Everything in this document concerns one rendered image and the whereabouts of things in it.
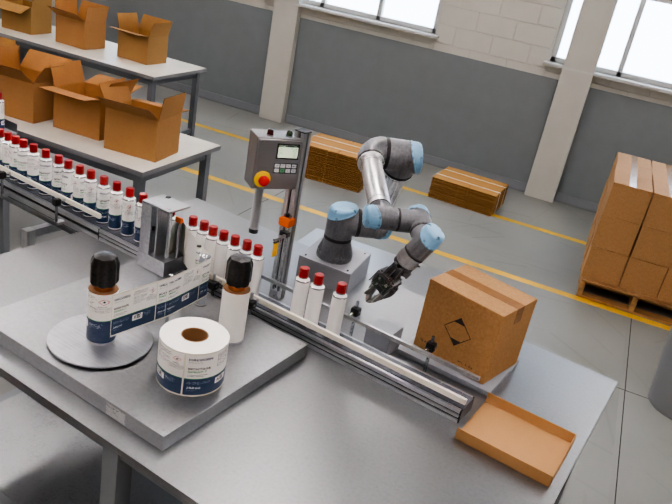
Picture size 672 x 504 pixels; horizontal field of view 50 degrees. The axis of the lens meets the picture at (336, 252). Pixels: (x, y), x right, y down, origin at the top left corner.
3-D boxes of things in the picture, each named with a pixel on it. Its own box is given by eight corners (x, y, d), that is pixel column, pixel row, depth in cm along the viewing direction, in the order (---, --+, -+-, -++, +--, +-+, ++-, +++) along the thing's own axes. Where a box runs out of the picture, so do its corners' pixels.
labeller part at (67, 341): (24, 338, 216) (24, 335, 215) (105, 305, 241) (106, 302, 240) (94, 383, 202) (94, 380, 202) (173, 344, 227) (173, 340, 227)
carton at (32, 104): (-28, 111, 431) (-30, 48, 416) (26, 100, 471) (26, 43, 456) (31, 130, 420) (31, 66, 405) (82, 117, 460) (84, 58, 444)
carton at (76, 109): (31, 128, 422) (31, 65, 407) (91, 114, 468) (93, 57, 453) (93, 148, 410) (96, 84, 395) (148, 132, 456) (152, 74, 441)
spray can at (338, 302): (321, 334, 249) (332, 282, 240) (329, 329, 253) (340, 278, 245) (334, 340, 246) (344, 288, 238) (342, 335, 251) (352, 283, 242)
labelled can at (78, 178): (73, 207, 307) (74, 162, 299) (85, 209, 309) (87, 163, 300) (71, 212, 303) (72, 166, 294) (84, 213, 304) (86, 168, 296)
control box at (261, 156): (243, 179, 258) (250, 128, 250) (287, 180, 265) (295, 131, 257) (251, 189, 250) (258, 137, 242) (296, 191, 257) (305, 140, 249)
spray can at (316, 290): (299, 325, 252) (309, 273, 243) (308, 320, 256) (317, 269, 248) (311, 331, 249) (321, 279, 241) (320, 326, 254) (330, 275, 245)
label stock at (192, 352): (164, 400, 201) (168, 357, 195) (149, 360, 217) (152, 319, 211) (232, 391, 210) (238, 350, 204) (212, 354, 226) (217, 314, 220)
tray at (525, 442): (454, 438, 217) (457, 427, 216) (485, 401, 238) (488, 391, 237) (548, 487, 204) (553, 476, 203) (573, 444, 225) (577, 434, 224)
